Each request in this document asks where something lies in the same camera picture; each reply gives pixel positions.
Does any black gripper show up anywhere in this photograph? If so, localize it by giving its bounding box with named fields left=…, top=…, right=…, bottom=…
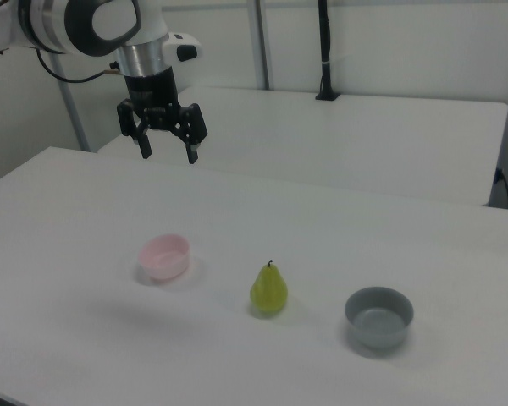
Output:
left=116, top=69, right=208, bottom=166

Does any green pear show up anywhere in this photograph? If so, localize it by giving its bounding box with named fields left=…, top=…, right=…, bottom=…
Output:
left=249, top=259, right=290, bottom=315

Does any pink plastic bowl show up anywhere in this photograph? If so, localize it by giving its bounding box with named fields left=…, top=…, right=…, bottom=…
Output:
left=138, top=233, right=192, bottom=282

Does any grey plastic bowl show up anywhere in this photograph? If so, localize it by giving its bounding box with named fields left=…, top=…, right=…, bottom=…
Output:
left=344, top=286, right=415, bottom=349

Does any white side table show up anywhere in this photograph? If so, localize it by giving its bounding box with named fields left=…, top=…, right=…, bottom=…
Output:
left=97, top=86, right=508, bottom=207

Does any grey metal partition post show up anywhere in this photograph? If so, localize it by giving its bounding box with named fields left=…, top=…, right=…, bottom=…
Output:
left=250, top=0, right=276, bottom=91
left=52, top=52, right=92, bottom=152

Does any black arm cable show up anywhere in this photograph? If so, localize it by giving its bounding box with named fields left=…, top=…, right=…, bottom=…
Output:
left=36, top=48, right=122, bottom=84

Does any black camera stand pole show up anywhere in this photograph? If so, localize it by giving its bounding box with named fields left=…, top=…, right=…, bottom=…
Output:
left=314, top=0, right=340, bottom=102

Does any black wall power cable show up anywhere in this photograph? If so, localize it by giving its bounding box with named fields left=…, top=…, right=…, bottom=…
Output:
left=493, top=167, right=508, bottom=209

